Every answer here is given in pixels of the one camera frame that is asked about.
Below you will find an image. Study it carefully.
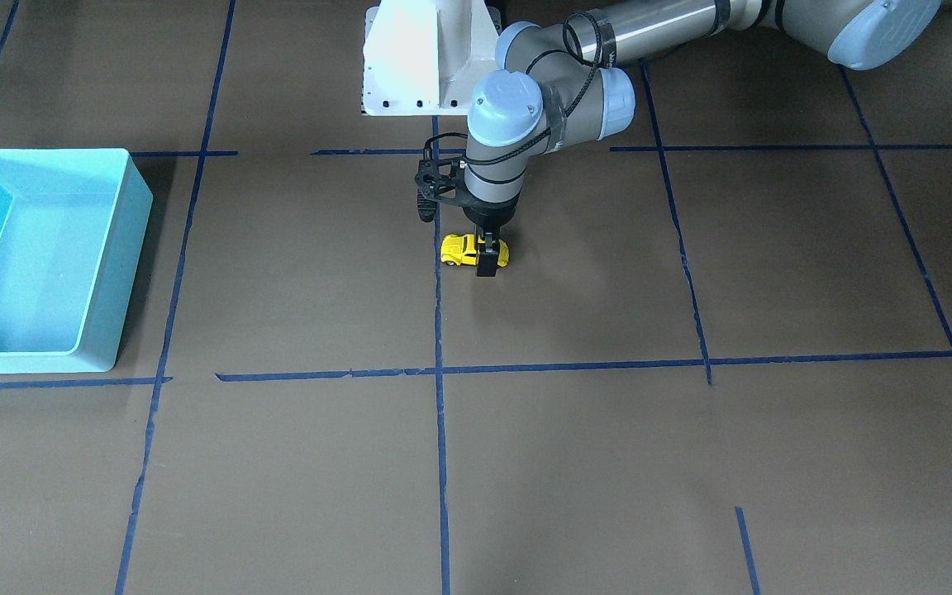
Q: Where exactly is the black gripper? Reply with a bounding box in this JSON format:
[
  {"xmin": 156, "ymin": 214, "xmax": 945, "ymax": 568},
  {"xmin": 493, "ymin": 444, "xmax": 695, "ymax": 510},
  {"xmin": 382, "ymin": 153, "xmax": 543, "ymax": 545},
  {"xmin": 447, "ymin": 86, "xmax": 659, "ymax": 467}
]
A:
[{"xmin": 466, "ymin": 200, "xmax": 518, "ymax": 278}]

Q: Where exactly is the yellow beetle toy car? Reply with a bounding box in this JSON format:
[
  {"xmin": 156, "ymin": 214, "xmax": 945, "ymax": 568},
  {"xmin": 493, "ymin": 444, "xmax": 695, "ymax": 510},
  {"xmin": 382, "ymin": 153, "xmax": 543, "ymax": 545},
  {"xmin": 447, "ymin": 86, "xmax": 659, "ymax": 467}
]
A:
[{"xmin": 439, "ymin": 233, "xmax": 486, "ymax": 268}]

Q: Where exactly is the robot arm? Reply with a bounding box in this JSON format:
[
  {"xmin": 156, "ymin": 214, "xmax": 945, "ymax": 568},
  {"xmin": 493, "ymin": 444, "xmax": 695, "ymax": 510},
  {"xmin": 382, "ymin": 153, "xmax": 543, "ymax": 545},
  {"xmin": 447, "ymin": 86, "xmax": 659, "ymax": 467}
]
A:
[{"xmin": 457, "ymin": 1, "xmax": 941, "ymax": 276}]

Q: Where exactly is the light blue plastic bin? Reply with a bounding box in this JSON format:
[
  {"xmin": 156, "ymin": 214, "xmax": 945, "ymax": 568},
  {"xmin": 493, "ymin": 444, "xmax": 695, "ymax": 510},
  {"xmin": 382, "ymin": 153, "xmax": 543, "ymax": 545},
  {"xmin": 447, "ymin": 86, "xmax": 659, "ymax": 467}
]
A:
[{"xmin": 0, "ymin": 148, "xmax": 154, "ymax": 375}]

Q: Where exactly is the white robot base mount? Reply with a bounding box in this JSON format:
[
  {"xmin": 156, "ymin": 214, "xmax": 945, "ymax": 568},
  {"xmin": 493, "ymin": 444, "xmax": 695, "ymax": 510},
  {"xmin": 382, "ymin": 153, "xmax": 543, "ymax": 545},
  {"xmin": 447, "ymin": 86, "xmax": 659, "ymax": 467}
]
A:
[{"xmin": 362, "ymin": 1, "xmax": 502, "ymax": 117}]

